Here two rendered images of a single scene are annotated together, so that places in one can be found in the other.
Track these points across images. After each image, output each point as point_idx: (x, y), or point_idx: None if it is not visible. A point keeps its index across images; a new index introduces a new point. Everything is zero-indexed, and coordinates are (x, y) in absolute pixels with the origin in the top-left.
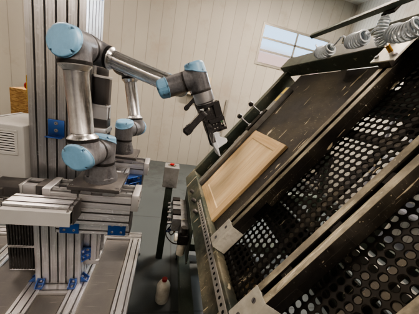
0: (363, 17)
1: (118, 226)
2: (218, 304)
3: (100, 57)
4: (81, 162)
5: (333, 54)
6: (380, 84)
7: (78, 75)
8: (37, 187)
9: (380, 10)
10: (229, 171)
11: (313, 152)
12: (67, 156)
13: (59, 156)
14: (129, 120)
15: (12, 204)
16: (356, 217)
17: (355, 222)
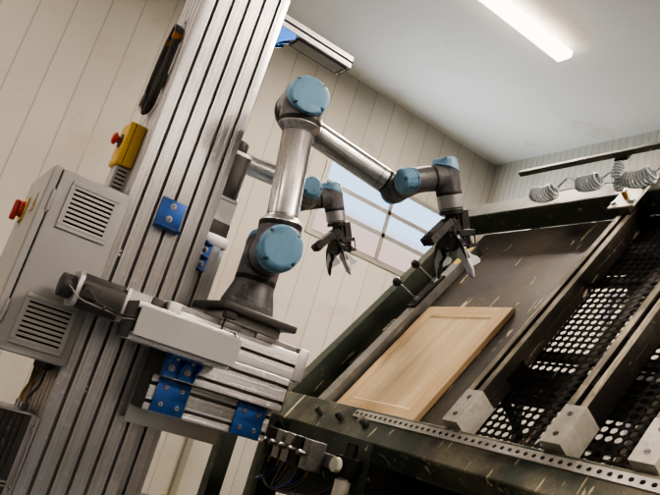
0: (593, 160)
1: (252, 415)
2: (513, 454)
3: None
4: (292, 254)
5: (556, 197)
6: (624, 230)
7: (310, 138)
8: (155, 300)
9: (613, 155)
10: (401, 364)
11: (570, 298)
12: (274, 241)
13: (154, 267)
14: None
15: (155, 307)
16: (650, 317)
17: (650, 321)
